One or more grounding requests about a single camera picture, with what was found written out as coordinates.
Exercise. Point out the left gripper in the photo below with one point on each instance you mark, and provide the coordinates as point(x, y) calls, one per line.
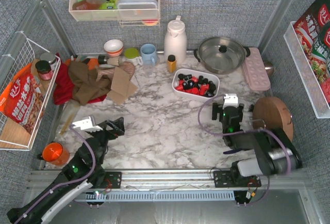
point(106, 131)

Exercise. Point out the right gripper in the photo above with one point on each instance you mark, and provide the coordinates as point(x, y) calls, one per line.
point(215, 111)

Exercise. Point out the red capsule number two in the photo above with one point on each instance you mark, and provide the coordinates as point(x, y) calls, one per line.
point(203, 89)

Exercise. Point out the white plastic storage basket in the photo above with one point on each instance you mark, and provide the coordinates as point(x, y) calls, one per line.
point(190, 84)

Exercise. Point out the red capsule front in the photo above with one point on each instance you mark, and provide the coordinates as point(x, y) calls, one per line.
point(193, 91)

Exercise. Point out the black capsule basket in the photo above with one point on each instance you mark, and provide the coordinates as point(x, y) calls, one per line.
point(202, 80)

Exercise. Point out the brown cloth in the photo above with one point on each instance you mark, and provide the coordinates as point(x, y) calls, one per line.
point(86, 87)

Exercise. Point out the brown cardboard piece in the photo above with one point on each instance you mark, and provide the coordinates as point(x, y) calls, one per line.
point(121, 87)

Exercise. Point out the red coffee capsule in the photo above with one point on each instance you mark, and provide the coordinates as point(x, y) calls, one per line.
point(180, 86)

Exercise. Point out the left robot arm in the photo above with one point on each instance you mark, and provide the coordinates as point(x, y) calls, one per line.
point(83, 172)

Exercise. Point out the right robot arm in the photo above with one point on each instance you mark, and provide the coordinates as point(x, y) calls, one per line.
point(274, 152)

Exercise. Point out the black coffee capsule bottom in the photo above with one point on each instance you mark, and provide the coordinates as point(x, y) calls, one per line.
point(212, 87)

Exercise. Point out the purple knife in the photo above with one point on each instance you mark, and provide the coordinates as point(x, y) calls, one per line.
point(231, 151)

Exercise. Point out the round wooden cutting board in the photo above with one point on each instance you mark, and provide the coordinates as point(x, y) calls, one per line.
point(271, 113)

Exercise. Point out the orange mug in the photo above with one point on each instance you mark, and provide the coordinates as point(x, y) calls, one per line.
point(55, 154)

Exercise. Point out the pink egg tray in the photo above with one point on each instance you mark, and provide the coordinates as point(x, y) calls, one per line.
point(254, 71)

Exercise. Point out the steel pot with lid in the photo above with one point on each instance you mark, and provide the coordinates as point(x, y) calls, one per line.
point(221, 55)

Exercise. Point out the steel ladle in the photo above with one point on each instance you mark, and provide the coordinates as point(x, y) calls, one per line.
point(269, 67)

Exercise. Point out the red cloth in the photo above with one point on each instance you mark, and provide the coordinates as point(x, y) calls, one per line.
point(64, 86)

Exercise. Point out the orange juice bottle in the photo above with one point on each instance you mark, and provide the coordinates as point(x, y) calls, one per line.
point(171, 63)

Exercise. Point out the orange plate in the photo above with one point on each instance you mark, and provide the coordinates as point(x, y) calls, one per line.
point(92, 63)

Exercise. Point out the striped pink towel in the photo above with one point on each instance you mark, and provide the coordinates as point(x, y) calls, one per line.
point(128, 67)

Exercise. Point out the black bottle cap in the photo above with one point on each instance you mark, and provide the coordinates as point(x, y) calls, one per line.
point(102, 59)

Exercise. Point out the orange snack bag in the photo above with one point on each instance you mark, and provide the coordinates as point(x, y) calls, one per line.
point(21, 102)

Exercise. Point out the clear glass cup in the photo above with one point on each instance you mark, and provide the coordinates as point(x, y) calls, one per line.
point(148, 69)

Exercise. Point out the white thermos jug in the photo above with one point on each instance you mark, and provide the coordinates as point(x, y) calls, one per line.
point(175, 41)

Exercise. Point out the red lid jar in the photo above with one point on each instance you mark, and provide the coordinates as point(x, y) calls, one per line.
point(44, 70)

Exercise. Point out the green lid cup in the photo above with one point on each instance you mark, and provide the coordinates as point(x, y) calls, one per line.
point(132, 55)

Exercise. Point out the orange striped bowl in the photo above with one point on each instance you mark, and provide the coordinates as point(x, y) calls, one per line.
point(113, 47)

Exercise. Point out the silver lid jar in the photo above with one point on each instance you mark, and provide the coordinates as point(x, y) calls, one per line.
point(50, 58)

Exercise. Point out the blue mug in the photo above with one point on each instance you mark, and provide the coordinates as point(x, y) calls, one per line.
point(149, 54)

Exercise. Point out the red seasoning packet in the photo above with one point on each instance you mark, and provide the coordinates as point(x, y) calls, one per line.
point(312, 30)

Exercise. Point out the clear plastic food container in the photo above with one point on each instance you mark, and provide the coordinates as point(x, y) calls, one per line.
point(137, 9)

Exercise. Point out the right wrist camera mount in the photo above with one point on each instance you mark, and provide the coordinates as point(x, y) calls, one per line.
point(230, 99)

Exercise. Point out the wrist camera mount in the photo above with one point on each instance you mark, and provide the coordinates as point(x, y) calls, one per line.
point(230, 99)
point(86, 124)

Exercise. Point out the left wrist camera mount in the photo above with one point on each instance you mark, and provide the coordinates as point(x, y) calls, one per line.
point(86, 124)

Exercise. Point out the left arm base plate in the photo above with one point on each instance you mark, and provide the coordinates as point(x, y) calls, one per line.
point(110, 180)

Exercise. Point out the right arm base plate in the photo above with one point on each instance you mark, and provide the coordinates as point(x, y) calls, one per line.
point(232, 179)

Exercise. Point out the white right wall basket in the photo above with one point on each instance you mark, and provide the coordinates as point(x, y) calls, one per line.
point(310, 83)

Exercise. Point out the white wire side basket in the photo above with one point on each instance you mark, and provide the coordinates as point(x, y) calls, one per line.
point(13, 135)

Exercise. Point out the cream wall basket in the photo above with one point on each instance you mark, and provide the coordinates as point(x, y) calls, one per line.
point(88, 10)

